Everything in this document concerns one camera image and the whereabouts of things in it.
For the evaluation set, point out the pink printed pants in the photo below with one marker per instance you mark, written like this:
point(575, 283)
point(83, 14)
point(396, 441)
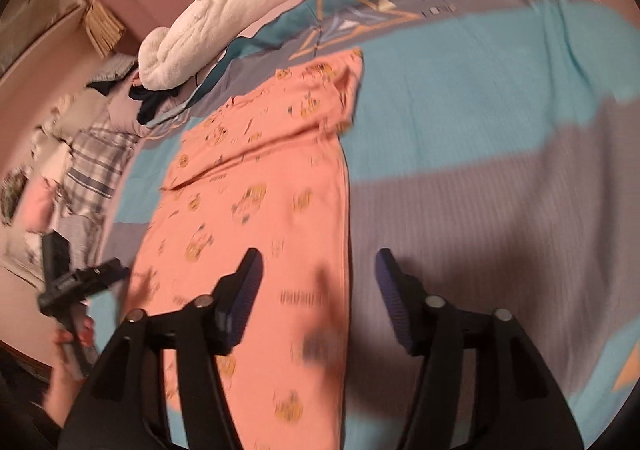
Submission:
point(280, 190)

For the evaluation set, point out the lavender pillow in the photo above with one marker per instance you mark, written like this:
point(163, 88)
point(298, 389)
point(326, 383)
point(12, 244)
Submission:
point(125, 113)

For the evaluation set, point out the teal grey striped bed blanket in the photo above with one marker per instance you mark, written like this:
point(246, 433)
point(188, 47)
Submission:
point(475, 105)

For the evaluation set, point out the grey cloth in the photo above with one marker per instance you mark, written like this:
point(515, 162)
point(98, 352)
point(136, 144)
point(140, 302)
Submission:
point(80, 232)

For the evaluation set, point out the person's left hand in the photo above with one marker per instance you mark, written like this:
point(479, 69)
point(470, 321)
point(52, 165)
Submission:
point(87, 330)

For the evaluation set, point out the dark checked folded cloth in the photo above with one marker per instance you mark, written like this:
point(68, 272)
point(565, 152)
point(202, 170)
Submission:
point(112, 70)

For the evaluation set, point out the white fluffy blanket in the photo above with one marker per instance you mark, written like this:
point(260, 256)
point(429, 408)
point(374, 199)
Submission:
point(210, 25)

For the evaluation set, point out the green patterned cloth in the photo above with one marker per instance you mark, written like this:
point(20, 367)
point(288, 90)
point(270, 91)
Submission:
point(12, 195)

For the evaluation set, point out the plaid cloth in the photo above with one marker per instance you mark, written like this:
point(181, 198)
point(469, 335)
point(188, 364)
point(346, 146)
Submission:
point(95, 170)

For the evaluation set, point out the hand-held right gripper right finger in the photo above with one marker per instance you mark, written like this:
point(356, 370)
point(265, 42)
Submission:
point(392, 295)

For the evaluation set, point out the dark navy garment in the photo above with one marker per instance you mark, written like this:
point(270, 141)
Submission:
point(152, 103)

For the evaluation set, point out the woven straw basket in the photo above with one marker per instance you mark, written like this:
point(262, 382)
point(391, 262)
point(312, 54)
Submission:
point(102, 28)

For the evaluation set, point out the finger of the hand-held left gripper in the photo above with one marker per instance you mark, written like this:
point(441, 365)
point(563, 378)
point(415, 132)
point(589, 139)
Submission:
point(114, 271)

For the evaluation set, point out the pink cloth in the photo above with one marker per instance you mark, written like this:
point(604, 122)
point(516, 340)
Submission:
point(37, 205)

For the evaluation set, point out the beige pillow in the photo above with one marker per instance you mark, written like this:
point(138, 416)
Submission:
point(75, 115)

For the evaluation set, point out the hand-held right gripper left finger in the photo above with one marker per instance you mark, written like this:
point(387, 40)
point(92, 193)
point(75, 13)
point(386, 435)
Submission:
point(246, 292)

